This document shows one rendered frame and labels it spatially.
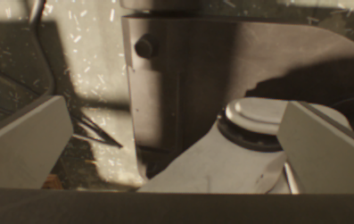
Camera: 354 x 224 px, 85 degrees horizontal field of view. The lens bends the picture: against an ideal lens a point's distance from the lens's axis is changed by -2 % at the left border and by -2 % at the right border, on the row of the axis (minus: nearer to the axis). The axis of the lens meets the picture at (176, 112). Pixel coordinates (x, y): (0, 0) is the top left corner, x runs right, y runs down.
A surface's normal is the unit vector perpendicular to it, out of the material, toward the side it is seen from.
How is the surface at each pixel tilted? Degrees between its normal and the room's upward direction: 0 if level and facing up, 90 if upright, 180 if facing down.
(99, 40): 0
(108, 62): 0
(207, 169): 90
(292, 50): 0
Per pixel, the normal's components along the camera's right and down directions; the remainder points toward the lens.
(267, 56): -0.20, 0.50
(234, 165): 0.03, -0.86
